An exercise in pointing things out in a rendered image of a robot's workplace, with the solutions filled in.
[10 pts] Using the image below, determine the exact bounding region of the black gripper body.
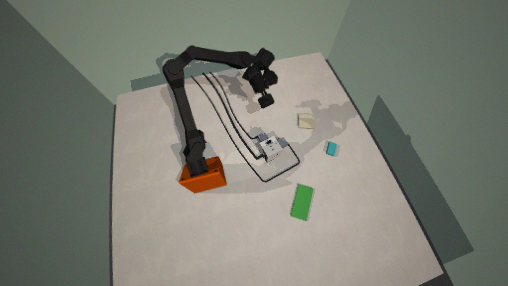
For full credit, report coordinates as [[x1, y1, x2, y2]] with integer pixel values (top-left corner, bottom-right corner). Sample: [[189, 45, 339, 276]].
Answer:
[[248, 78, 275, 108]]

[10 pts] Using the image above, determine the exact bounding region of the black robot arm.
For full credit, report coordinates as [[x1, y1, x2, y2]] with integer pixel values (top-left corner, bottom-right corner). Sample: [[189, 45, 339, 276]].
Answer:
[[162, 45, 278, 178]]

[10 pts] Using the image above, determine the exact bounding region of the green rectangular block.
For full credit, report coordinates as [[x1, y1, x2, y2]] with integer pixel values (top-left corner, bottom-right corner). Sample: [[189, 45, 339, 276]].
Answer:
[[290, 185, 313, 221]]

